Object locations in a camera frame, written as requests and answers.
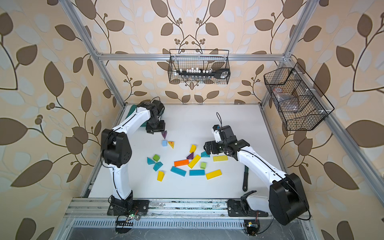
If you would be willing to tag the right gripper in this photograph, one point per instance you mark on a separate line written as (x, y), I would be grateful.
(214, 147)

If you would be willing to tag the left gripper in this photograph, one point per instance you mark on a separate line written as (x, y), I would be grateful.
(153, 129)

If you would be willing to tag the teal triangle block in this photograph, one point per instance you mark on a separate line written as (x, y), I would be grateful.
(150, 161)

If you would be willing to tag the orange rectangular block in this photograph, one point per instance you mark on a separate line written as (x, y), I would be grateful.
(181, 163)

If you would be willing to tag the teal wedge block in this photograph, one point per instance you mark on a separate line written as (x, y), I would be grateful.
(157, 166)

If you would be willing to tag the teal long block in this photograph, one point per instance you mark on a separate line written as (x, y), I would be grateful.
(195, 173)
(178, 171)

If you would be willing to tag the yellow small block bottom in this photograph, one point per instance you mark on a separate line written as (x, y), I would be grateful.
(161, 175)

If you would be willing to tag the yellow small block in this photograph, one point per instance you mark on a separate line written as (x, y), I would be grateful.
(193, 148)
(161, 175)

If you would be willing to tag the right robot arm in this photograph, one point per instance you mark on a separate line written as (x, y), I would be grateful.
(287, 199)

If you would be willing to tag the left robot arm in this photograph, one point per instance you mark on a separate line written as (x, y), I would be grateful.
(116, 149)

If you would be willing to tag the teal house-shaped block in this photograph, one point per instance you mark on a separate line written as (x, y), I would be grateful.
(205, 155)

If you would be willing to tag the yellow small block centre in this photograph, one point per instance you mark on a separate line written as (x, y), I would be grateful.
(193, 148)

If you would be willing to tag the dark purple triangle block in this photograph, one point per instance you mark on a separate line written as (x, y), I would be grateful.
(190, 156)

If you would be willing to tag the green plastic tool case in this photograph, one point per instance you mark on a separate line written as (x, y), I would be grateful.
(137, 118)

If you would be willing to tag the yellow long block bottom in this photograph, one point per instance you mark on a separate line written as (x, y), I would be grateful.
(213, 174)

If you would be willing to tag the long yellow block diagonal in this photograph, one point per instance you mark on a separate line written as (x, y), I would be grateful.
(194, 161)

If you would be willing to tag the socket bit holder strip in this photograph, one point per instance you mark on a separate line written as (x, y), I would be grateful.
(198, 74)

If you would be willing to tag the clear plastic bag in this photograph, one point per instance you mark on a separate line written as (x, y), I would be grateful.
(287, 102)

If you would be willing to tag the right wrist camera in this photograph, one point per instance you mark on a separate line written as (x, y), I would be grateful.
(216, 130)

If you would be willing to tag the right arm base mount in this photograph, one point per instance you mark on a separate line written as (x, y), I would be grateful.
(247, 207)

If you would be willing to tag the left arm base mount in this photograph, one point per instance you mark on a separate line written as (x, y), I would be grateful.
(130, 206)

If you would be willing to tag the black wire basket back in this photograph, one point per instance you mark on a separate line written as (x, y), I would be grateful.
(197, 59)

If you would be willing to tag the black wire basket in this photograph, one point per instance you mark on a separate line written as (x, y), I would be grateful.
(300, 102)
(197, 59)

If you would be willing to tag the black wire basket right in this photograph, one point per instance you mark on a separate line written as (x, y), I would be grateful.
(300, 102)

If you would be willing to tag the aluminium rail front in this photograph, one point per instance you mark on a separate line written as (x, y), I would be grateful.
(165, 208)

